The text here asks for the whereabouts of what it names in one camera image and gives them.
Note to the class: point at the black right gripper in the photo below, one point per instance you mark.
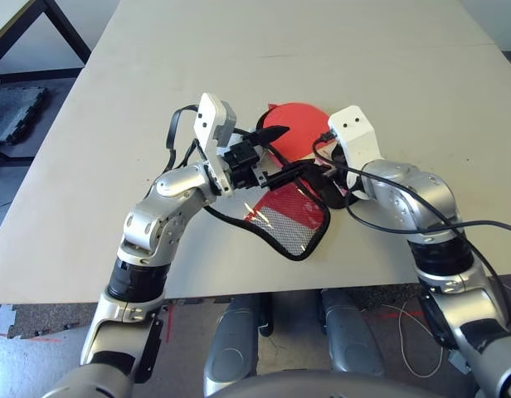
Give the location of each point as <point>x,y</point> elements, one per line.
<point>336,190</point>

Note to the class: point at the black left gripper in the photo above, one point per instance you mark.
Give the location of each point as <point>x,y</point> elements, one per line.
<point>243,161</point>

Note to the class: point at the red ping-pong paddle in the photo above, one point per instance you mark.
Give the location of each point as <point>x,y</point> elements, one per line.
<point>297,128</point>

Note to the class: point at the red paddle case black trim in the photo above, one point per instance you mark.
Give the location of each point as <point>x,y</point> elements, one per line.
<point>293,224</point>

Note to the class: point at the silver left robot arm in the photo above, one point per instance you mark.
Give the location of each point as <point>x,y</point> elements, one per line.
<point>156,224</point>

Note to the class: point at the grey right robot leg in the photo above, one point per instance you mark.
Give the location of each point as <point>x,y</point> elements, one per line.
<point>351,331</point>

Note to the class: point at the grey robot leg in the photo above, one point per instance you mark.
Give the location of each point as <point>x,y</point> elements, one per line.
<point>351,331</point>
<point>230,344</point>

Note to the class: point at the grey left robot leg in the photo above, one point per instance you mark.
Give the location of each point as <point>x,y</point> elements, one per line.
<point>230,344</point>

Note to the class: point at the grey robot torso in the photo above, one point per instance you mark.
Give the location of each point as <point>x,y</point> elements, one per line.
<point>305,385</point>

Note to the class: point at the red floor tape line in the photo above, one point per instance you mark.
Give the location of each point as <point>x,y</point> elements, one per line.
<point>170,323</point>

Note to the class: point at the grey foot pedal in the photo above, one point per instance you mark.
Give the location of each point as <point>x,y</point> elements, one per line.
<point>458,360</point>

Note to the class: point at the black-framed side table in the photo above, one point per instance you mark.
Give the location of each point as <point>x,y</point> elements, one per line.
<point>66,35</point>

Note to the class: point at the grey foam floor mat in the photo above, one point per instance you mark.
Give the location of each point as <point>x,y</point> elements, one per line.
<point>13,112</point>

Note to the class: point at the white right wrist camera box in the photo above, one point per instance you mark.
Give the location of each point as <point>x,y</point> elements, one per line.
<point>355,132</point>

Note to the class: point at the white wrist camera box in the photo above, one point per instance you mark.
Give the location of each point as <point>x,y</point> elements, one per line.
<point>210,120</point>
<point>355,132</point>

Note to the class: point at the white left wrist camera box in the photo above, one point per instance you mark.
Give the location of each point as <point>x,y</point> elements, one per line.
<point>210,120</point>

